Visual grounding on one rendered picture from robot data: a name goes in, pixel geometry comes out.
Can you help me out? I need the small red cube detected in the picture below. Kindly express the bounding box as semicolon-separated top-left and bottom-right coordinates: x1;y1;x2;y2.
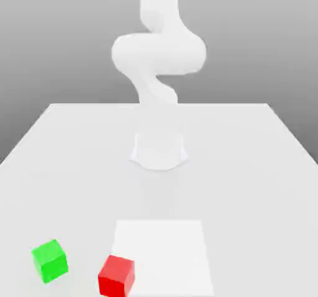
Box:
97;254;135;297

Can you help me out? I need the small green cube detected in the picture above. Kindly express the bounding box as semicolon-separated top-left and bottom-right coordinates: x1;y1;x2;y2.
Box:
30;238;70;284

